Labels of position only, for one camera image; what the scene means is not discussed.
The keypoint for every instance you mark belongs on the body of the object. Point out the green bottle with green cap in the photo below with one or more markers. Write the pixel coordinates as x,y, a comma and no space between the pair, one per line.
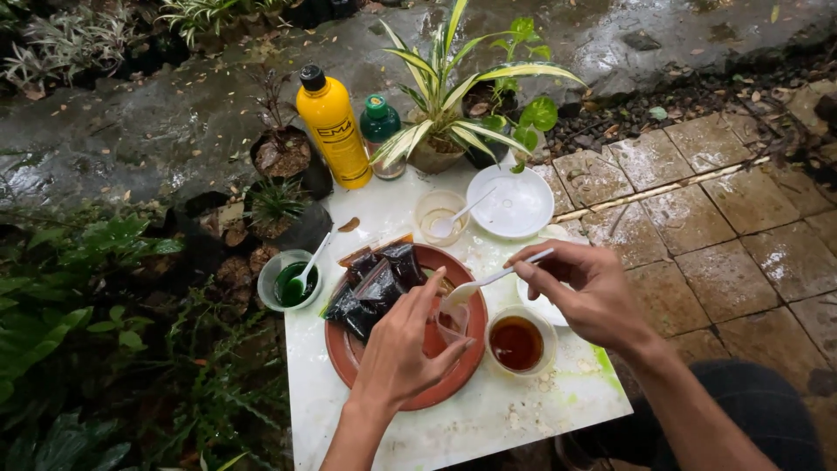
380,127

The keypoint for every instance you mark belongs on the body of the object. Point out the person's right hand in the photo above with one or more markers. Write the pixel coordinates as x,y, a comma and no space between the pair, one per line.
595,294

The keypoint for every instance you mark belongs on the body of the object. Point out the small clear plastic bag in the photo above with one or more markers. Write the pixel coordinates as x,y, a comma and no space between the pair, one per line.
454,320

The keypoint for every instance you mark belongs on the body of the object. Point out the red-brown round plate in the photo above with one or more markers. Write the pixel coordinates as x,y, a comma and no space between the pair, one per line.
451,379

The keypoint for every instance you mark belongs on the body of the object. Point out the person's left hand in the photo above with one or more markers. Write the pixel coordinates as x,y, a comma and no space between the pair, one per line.
392,353

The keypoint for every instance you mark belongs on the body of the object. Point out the long bamboo stick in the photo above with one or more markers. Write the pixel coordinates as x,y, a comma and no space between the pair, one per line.
654,191

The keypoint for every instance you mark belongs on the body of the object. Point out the yellow bottle with black cap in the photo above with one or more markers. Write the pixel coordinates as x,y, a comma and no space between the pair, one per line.
333,131

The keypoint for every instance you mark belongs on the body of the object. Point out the cup of green liquid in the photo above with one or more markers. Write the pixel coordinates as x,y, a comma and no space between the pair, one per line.
288,291

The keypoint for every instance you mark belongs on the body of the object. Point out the group of black grow bags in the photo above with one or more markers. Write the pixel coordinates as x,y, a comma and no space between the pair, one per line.
216,235

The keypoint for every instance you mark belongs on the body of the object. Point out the clear plastic cup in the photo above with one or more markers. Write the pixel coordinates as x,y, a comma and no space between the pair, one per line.
451,206

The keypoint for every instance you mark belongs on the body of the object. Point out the dark red plant in bag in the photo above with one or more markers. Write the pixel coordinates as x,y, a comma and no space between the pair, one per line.
284,154

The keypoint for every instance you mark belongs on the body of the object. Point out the green leafy potted plant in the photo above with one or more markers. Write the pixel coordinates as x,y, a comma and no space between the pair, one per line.
523,118

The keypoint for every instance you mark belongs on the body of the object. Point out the spiky green plant in bag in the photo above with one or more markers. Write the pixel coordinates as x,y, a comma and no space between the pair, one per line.
281,212

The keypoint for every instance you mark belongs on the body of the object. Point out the clump of green ferns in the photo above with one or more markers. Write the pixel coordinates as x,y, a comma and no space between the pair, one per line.
78,340

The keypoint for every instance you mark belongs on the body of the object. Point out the person's dark trouser leg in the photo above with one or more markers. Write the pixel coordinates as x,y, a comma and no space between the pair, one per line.
765,405

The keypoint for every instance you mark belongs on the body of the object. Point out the white plastic spoon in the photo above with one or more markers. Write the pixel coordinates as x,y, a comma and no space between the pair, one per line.
461,216
490,280
312,261

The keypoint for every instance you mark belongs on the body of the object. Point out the cup of brown liquid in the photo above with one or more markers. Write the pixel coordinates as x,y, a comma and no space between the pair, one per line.
516,343

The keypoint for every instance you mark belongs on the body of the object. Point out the black filled plastic bag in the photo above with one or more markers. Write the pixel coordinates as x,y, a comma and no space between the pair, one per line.
382,288
361,267
405,261
350,314

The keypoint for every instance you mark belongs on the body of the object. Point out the brown dry leaf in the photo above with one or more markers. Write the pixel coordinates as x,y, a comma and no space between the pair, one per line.
349,224

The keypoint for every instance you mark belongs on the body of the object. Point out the bed of striped garden plants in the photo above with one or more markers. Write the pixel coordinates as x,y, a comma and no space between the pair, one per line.
72,46

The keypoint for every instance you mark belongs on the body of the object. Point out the variegated striped potted plant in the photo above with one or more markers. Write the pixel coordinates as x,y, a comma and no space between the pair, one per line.
438,111

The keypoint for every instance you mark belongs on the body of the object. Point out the white round bowl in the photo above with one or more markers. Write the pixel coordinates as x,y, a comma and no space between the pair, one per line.
510,203

